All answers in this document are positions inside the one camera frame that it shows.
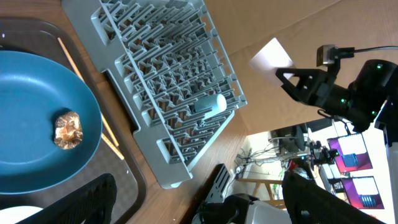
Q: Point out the computer monitor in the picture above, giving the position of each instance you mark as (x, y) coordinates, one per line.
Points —
(352, 153)
(362, 192)

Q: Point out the white paper sheet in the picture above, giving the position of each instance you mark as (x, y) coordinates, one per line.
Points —
(271, 57)

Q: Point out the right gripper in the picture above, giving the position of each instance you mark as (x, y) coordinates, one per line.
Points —
(311, 87)

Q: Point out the long wooden chopstick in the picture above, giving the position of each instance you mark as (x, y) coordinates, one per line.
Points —
(86, 90)

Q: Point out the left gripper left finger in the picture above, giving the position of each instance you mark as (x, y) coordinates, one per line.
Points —
(91, 203)

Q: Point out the dark blue plate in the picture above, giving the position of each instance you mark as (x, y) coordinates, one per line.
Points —
(35, 91)

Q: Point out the computer monitor upper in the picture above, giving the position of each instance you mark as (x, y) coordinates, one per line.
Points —
(352, 153)

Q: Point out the brown serving tray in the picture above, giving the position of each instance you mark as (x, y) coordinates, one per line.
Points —
(42, 38)

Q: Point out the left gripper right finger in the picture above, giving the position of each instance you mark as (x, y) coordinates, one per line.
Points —
(306, 202)

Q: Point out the computer monitor lower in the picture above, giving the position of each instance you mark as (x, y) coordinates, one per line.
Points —
(362, 192)

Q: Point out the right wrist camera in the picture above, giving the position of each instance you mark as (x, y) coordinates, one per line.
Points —
(326, 55)

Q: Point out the brown food scrap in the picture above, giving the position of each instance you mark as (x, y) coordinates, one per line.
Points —
(68, 131)

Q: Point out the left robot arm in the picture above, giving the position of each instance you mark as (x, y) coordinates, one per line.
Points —
(242, 208)

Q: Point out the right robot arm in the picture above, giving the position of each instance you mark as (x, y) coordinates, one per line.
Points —
(370, 99)

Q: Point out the light blue cup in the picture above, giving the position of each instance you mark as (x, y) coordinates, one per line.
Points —
(212, 105)

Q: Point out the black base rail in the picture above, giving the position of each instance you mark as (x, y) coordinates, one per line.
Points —
(219, 185)

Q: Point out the grey dishwasher rack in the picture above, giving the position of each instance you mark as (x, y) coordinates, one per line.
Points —
(161, 57)

